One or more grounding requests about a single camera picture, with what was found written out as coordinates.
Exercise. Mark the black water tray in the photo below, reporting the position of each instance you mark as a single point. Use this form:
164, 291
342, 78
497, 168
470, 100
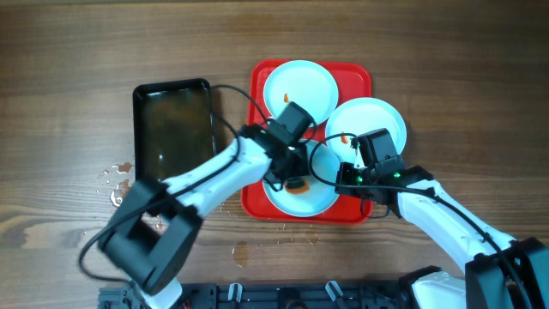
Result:
173, 128

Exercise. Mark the red plastic tray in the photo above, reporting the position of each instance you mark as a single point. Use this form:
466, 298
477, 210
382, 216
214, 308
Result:
353, 81

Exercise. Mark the orange green sponge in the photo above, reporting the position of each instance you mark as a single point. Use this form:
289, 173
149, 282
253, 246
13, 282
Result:
297, 185

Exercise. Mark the light blue plate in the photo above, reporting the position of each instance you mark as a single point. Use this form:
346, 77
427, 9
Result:
305, 83
319, 197
362, 115

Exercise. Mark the light blue plate bottom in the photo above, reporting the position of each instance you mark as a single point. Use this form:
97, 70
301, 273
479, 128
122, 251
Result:
319, 197

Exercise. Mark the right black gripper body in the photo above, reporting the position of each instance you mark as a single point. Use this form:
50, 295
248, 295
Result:
351, 176

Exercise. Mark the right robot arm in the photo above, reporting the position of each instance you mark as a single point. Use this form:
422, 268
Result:
499, 270

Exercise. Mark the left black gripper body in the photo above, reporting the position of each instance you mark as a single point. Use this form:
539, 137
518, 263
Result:
292, 161

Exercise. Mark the light blue plate top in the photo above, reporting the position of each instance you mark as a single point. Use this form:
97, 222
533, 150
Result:
305, 83

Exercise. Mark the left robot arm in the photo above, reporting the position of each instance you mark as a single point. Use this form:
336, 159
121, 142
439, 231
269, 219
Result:
151, 234

